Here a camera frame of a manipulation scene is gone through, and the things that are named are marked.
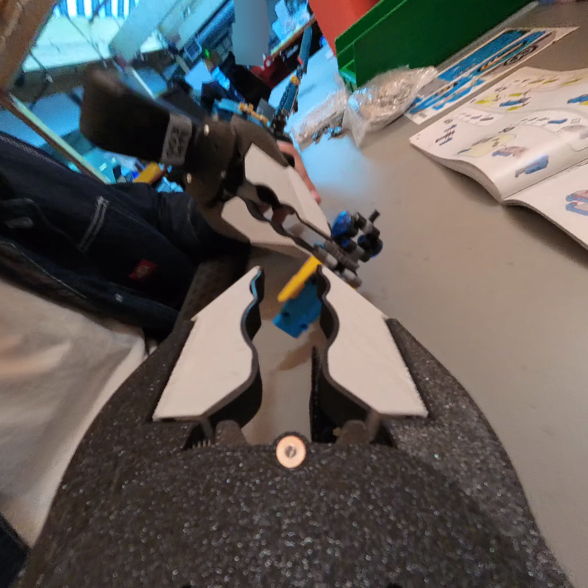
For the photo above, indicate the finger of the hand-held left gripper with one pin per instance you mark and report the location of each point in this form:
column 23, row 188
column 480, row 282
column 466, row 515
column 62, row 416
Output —
column 243, row 225
column 285, row 188

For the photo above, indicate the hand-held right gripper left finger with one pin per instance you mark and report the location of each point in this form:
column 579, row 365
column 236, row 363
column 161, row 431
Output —
column 211, row 363

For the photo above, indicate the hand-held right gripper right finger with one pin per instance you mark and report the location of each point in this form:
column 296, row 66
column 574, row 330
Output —
column 372, row 358

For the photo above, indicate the black grey gear assembly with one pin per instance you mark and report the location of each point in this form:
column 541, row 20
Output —
column 354, row 239

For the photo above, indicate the blue yellow brick assembly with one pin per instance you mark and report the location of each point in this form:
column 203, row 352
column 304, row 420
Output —
column 296, row 312

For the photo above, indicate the grey desk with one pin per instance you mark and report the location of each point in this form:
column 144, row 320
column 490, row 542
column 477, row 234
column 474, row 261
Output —
column 496, row 322

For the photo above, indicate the person's left hand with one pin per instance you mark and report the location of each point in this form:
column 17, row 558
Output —
column 299, row 170

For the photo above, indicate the blue yellow toy robot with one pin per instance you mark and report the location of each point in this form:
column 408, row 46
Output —
column 243, row 112

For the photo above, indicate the large window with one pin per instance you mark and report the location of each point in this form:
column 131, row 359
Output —
column 83, row 32

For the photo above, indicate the person's light trousers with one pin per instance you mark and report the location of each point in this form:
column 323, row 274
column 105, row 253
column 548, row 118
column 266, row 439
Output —
column 46, row 413

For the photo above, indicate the orange box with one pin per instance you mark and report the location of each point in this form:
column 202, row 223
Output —
column 335, row 18

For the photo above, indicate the green box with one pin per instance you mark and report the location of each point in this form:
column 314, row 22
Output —
column 423, row 32

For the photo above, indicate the blue sticker sheet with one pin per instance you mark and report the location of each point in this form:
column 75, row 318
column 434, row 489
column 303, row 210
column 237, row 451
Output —
column 487, row 64

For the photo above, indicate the open instruction booklet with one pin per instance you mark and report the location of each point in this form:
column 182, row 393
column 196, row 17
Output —
column 524, row 147

